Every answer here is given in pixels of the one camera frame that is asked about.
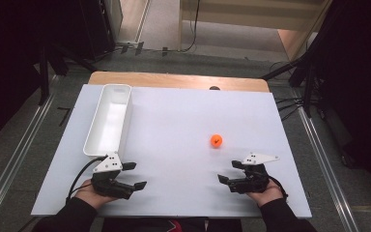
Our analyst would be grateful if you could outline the person's right hand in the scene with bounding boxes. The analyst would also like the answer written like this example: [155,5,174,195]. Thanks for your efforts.
[245,178,284,208]

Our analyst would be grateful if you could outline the black hanging cable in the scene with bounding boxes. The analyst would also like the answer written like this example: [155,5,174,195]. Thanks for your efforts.
[179,0,201,53]

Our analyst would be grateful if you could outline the person's left hand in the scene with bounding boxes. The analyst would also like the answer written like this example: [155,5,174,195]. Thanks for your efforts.
[74,179,120,211]

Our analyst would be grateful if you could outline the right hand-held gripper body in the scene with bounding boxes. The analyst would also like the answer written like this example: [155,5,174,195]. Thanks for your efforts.
[228,152,279,194]

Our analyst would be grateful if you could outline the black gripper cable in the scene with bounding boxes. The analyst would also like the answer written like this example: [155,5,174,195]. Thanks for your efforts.
[65,155,109,205]
[268,175,289,199]

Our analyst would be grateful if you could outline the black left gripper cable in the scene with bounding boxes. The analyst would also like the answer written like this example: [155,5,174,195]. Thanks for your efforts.
[65,155,109,205]

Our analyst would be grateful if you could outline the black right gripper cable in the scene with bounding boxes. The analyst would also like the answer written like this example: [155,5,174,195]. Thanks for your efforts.
[268,175,289,199]

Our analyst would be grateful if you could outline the orange ball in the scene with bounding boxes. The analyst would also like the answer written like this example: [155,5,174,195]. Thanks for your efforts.
[210,133,224,149]

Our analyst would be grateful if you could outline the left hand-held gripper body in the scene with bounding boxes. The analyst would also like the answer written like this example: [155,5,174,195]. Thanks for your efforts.
[91,153,135,198]

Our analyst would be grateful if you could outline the wooden table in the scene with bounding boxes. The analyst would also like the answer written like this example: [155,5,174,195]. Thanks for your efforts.
[87,71,271,94]

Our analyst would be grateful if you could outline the black stand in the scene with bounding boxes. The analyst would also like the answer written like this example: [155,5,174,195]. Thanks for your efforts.
[260,52,318,119]
[38,42,99,106]

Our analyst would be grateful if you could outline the black floor cables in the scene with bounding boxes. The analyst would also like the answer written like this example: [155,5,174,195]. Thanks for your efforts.
[274,96,304,122]

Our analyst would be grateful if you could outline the black cabinet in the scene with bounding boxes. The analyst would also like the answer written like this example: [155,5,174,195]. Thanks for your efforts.
[76,0,117,61]

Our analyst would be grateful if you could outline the white plastic bin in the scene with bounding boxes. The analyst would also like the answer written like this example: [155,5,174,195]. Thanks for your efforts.
[82,83,133,158]

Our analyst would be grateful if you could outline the metal floor rail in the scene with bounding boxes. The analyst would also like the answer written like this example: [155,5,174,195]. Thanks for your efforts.
[0,74,59,232]
[297,106,359,232]

